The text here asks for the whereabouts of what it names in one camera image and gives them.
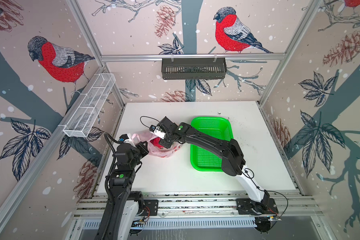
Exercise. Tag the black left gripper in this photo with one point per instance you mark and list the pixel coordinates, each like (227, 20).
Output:
(143, 149)

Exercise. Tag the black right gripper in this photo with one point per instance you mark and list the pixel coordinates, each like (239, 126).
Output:
(165, 142)

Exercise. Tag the pink plastic fruit bag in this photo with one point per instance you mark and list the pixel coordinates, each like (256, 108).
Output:
(154, 148)

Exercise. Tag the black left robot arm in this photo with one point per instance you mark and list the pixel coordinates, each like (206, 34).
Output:
(123, 204)

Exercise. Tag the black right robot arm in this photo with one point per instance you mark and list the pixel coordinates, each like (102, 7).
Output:
(233, 163)

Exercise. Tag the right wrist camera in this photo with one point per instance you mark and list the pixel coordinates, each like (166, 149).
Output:
(157, 131)

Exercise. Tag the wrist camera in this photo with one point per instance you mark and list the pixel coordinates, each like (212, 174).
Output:
(125, 138)
(157, 131)

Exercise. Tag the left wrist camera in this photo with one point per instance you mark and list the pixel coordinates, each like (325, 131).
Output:
(125, 138)

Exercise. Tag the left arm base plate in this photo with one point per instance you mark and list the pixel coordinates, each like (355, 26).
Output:
(150, 208)

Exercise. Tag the black hanging wall basket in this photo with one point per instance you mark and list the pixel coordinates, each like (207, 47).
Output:
(194, 68)

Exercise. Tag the white wire mesh shelf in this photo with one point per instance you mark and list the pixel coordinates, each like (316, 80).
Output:
(86, 114)

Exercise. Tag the aluminium rail frame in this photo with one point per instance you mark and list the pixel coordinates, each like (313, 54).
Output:
(220, 211)

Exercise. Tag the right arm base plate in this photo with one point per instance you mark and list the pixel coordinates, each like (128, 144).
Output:
(249, 207)

